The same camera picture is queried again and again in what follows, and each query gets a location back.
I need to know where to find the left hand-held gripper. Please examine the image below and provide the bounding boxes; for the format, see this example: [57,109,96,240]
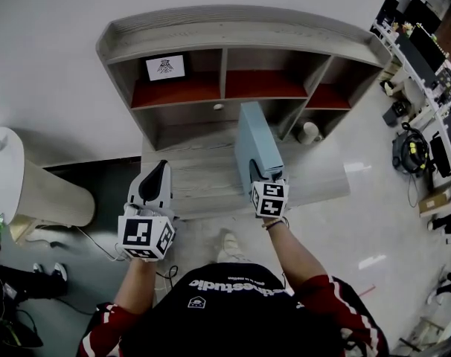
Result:
[116,159,177,263]

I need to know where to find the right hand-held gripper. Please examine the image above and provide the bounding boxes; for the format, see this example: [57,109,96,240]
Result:
[249,158,290,219]

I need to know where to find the light blue file box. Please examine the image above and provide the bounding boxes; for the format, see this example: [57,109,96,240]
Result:
[234,101,286,200]

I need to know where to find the grey wooden shelf unit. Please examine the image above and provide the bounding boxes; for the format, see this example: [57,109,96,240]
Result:
[95,4,393,152]

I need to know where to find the person's right forearm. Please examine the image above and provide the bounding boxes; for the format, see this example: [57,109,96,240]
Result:
[262,218,329,298]

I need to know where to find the person's left forearm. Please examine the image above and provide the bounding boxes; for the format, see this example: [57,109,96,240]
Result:
[115,258,159,315]

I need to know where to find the grey wooden table top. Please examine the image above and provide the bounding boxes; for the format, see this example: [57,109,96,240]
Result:
[140,117,351,221]

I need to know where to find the long white office desk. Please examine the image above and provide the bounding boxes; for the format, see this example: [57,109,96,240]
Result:
[370,20,451,200]

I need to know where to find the white mug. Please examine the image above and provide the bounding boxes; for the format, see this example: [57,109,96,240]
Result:
[296,121,323,145]

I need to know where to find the person's white shoe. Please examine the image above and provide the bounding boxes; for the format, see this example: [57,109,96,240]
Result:
[217,228,249,264]

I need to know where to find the white round side table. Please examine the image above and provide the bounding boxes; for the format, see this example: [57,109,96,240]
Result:
[0,126,96,228]

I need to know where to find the cream plastic stool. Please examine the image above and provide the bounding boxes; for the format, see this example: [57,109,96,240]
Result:
[8,213,74,243]

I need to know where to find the person's black and red shirt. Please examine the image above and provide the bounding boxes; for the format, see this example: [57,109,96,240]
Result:
[78,262,390,357]

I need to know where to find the black floor box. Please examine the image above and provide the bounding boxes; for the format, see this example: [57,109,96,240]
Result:
[382,100,411,126]

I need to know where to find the black and yellow vacuum cleaner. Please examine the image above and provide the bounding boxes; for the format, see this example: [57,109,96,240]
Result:
[391,123,431,176]

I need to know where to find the cardboard box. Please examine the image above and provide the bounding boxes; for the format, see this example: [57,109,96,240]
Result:
[418,186,451,218]

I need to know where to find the black monitor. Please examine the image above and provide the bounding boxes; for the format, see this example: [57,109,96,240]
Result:
[403,0,442,33]
[411,26,447,68]
[394,35,437,89]
[380,0,400,25]

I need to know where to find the dotted dark board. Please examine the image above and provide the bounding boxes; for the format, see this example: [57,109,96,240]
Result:
[435,68,451,100]

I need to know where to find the beaded bracelet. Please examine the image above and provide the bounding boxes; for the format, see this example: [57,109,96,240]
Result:
[261,217,290,231]

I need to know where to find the white floor cable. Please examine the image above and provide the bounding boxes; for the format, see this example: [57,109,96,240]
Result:
[75,225,130,263]

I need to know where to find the black picture frame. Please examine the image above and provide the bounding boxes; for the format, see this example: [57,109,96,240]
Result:
[140,52,192,83]

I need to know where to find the black floor cable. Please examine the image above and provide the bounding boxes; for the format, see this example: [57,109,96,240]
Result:
[53,295,97,316]

